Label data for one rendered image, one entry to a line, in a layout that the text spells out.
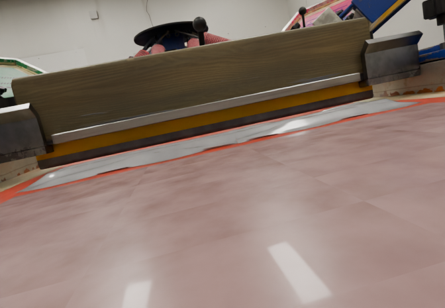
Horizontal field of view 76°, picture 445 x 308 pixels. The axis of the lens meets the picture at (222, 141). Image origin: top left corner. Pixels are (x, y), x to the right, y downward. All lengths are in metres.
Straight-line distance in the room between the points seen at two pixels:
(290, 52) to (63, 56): 4.56
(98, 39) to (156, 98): 4.42
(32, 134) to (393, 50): 0.41
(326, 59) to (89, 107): 0.27
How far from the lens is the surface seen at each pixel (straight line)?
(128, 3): 4.80
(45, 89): 0.35
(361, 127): 0.22
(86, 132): 0.33
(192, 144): 0.25
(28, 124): 0.35
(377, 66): 0.40
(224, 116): 0.34
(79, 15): 4.89
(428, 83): 0.43
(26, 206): 0.20
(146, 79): 0.33
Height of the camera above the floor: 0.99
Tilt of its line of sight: 7 degrees down
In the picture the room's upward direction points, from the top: 12 degrees counter-clockwise
